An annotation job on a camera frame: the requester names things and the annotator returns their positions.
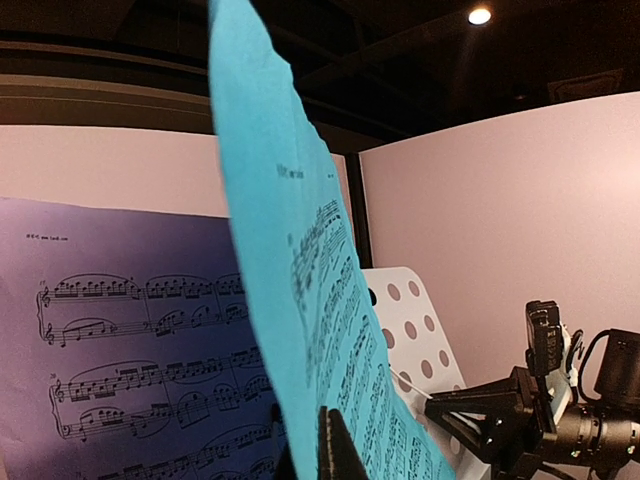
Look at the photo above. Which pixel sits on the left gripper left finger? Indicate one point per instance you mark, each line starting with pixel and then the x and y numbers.
pixel 285 469

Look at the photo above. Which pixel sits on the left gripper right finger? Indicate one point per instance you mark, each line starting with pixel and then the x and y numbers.
pixel 338 458

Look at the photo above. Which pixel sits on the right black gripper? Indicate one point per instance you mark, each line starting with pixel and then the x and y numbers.
pixel 509 422

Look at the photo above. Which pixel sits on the purple sheet music page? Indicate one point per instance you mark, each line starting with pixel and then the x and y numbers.
pixel 126 349

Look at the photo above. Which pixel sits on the blue sheet music page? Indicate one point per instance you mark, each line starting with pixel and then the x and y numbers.
pixel 309 303

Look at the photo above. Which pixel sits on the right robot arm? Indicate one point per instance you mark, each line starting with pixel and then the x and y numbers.
pixel 539 418

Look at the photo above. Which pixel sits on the white perforated music stand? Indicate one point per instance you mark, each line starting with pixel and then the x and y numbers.
pixel 420 356

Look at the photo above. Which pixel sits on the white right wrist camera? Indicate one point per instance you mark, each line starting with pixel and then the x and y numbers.
pixel 561 381

